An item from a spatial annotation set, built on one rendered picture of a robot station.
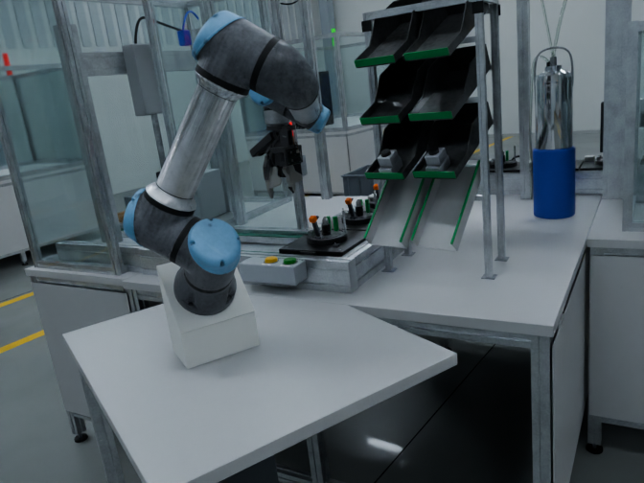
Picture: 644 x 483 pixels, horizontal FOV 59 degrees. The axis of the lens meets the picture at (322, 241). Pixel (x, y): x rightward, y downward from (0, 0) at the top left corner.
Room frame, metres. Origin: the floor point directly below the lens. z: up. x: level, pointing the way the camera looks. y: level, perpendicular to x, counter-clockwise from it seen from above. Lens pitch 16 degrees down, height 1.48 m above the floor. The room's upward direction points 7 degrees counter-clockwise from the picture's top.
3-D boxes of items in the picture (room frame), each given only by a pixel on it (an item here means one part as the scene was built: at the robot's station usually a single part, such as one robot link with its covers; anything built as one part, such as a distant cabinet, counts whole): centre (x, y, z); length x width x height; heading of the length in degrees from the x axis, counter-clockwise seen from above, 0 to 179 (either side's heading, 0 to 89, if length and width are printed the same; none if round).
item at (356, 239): (1.85, -0.02, 0.96); 0.24 x 0.24 x 0.02; 59
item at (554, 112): (2.22, -0.95, 1.32); 0.14 x 0.14 x 0.38
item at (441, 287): (2.23, -0.25, 0.85); 1.50 x 1.41 x 0.03; 59
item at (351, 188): (3.92, -0.56, 0.73); 0.62 x 0.42 x 0.23; 59
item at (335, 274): (1.86, 0.30, 0.91); 0.89 x 0.06 x 0.11; 59
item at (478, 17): (1.76, -0.39, 1.26); 0.36 x 0.21 x 0.80; 59
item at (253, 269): (1.71, 0.17, 0.93); 0.21 x 0.07 x 0.06; 59
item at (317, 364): (1.36, 0.26, 0.84); 0.90 x 0.70 x 0.03; 32
